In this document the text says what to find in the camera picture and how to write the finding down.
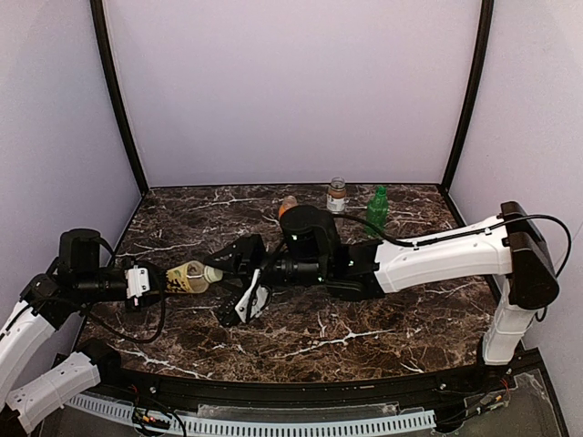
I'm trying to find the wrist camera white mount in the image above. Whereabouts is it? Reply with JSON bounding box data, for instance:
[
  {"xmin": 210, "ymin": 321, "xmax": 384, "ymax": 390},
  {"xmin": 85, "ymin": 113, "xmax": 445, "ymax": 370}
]
[
  {"xmin": 125, "ymin": 266, "xmax": 150, "ymax": 300},
  {"xmin": 216, "ymin": 269, "xmax": 271, "ymax": 328}
]

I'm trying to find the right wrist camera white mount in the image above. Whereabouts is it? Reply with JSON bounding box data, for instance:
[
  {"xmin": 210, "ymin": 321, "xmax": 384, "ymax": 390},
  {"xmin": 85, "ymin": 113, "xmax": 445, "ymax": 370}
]
[{"xmin": 216, "ymin": 269, "xmax": 271, "ymax": 328}]

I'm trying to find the white slotted cable duct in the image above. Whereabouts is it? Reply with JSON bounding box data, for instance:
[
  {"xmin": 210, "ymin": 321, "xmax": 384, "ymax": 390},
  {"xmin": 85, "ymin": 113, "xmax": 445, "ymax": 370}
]
[{"xmin": 67, "ymin": 393, "xmax": 436, "ymax": 436}]

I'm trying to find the black frame post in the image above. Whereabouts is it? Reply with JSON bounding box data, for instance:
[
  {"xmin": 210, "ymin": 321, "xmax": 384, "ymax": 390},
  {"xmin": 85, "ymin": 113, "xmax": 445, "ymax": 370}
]
[
  {"xmin": 89, "ymin": 0, "xmax": 149, "ymax": 197},
  {"xmin": 440, "ymin": 0, "xmax": 495, "ymax": 193}
]

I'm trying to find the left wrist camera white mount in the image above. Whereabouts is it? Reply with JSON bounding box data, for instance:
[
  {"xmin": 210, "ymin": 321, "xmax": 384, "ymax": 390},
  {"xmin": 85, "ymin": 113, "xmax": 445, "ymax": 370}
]
[{"xmin": 125, "ymin": 266, "xmax": 150, "ymax": 300}]

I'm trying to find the orange juice bottle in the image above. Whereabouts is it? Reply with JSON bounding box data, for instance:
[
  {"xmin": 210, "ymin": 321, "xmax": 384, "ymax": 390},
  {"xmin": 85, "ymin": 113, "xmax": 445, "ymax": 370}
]
[{"xmin": 278, "ymin": 196, "xmax": 298, "ymax": 219}]

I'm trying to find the black left frame post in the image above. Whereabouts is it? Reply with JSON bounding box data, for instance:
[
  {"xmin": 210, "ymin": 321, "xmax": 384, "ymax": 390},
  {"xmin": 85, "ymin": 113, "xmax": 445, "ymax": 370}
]
[{"xmin": 89, "ymin": 0, "xmax": 149, "ymax": 197}]

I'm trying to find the green plastic soda bottle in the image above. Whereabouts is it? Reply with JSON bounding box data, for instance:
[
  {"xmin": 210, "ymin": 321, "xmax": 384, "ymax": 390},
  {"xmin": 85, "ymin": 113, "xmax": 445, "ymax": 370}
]
[{"xmin": 366, "ymin": 186, "xmax": 389, "ymax": 231}]

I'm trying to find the brown drink bottle white label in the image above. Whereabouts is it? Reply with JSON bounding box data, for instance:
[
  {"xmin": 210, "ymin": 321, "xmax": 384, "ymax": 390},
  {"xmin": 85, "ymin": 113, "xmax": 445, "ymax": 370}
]
[{"xmin": 326, "ymin": 177, "xmax": 347, "ymax": 214}]

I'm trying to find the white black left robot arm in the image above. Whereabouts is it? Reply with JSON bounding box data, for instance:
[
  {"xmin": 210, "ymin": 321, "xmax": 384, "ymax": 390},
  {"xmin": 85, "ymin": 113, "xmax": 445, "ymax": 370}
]
[{"xmin": 1, "ymin": 229, "xmax": 167, "ymax": 436}]

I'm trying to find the black right frame post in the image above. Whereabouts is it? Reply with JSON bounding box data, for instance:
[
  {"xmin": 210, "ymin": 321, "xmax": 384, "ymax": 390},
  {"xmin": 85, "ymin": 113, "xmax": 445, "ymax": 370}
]
[{"xmin": 440, "ymin": 0, "xmax": 495, "ymax": 193}]

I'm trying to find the cream bottle cap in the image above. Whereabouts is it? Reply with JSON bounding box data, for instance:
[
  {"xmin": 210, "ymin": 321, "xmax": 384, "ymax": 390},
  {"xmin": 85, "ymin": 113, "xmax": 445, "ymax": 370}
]
[{"xmin": 203, "ymin": 266, "xmax": 223, "ymax": 284}]

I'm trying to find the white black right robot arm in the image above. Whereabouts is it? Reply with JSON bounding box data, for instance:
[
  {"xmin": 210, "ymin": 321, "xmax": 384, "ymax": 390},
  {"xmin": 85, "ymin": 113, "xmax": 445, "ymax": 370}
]
[{"xmin": 203, "ymin": 201, "xmax": 559, "ymax": 367}]

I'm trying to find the beige label tea bottle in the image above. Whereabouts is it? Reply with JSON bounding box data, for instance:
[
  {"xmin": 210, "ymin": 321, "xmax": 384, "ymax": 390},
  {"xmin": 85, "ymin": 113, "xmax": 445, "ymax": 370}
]
[{"xmin": 166, "ymin": 260, "xmax": 213, "ymax": 294}]

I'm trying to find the black front table rail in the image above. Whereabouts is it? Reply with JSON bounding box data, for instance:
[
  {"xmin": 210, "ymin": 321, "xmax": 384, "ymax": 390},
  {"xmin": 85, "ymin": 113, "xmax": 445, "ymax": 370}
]
[{"xmin": 81, "ymin": 350, "xmax": 543, "ymax": 415}]

